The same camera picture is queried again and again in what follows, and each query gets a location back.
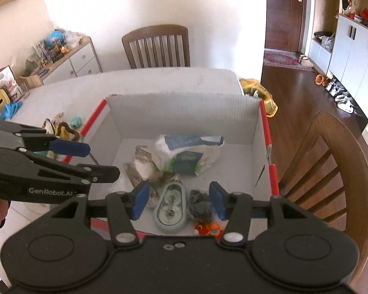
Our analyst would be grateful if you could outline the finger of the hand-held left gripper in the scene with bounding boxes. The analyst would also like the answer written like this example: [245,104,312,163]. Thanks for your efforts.
[0,119,91,157]
[17,148,121,186]

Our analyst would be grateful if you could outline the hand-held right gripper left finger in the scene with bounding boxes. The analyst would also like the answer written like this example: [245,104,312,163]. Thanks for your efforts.
[34,182,150,247]

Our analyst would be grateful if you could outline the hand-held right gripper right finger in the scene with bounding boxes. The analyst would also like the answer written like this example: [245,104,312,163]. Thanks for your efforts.
[209,181,329,247]

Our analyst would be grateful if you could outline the dark cloth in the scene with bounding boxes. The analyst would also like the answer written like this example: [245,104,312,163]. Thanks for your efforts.
[188,190,217,222]

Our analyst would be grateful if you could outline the orange fish toy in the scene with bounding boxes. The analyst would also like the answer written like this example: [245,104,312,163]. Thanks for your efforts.
[194,222,227,236]

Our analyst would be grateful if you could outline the correction tape dispenser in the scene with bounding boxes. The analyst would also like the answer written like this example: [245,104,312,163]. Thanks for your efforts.
[153,181,189,233]

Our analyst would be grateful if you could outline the green white wipes pack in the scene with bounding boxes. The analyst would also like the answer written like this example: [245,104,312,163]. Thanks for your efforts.
[164,150,221,176]

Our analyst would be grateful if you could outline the white wipes pack blue label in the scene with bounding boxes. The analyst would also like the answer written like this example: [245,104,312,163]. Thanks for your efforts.
[155,134,225,160]

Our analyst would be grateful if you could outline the red cardboard box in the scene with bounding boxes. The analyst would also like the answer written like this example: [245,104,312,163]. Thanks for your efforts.
[61,93,279,241]

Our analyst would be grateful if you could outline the brown figurine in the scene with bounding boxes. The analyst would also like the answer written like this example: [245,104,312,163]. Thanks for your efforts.
[57,122,80,141]

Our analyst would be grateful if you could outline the small white toy figure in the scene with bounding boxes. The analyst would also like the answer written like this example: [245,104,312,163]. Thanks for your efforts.
[43,113,63,135]

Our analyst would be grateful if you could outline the blue cloth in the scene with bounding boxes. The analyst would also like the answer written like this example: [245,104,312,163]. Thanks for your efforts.
[0,101,23,120]

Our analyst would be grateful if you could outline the light wooden box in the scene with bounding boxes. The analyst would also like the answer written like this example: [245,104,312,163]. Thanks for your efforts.
[18,75,43,88]

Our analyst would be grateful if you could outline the wooden sideboard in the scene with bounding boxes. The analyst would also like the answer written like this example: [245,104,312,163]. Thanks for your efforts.
[18,36,102,90]

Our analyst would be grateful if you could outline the red white snack bag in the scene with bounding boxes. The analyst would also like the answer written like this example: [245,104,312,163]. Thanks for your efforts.
[0,66,23,100]

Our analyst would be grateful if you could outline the white plastic bag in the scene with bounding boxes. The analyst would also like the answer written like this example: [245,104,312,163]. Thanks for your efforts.
[63,31,82,49]

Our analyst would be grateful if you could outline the blue globe toy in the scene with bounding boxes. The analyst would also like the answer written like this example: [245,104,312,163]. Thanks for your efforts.
[47,30,65,46]

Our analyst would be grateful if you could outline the golden plastic bag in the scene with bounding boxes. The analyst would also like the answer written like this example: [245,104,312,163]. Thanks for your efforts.
[240,78,278,117]

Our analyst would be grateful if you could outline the wooden chair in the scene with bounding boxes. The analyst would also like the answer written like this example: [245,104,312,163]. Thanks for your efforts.
[122,24,191,69]
[277,111,368,282]

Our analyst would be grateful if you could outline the patterned door rug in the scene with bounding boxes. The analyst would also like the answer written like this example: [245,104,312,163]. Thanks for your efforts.
[263,49,316,72]

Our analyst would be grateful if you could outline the orange slippers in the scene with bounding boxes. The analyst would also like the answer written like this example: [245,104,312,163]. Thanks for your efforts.
[314,74,332,87]

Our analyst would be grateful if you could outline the row of white shoes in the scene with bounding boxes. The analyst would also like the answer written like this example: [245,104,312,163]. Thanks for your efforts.
[325,78,356,114]

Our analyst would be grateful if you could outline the pale slippers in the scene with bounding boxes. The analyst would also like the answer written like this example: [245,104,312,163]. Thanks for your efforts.
[297,54,315,67]

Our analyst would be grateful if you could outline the crumpled grey plastic bag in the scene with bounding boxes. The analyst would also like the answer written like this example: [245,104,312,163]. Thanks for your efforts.
[313,31,336,49]

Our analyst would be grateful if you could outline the brown door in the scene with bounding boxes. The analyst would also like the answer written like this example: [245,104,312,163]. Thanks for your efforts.
[265,0,313,52]

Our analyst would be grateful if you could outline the white wooden cabinet wall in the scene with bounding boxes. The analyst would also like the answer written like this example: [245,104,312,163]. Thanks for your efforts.
[307,0,368,123]

